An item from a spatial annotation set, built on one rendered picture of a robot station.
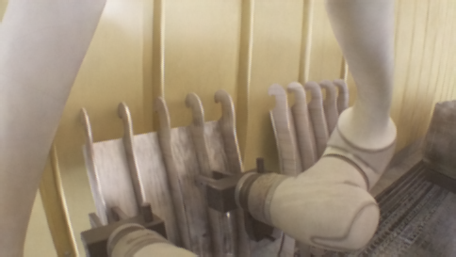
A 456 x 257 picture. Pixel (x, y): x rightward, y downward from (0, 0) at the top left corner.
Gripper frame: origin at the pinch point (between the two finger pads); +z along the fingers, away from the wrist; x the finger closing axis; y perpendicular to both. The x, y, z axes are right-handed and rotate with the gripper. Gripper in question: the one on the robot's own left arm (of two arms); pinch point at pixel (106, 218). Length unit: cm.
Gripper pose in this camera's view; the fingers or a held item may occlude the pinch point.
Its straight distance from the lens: 60.4
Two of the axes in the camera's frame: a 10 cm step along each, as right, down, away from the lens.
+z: -6.0, -0.6, 8.0
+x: -7.9, 1.6, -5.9
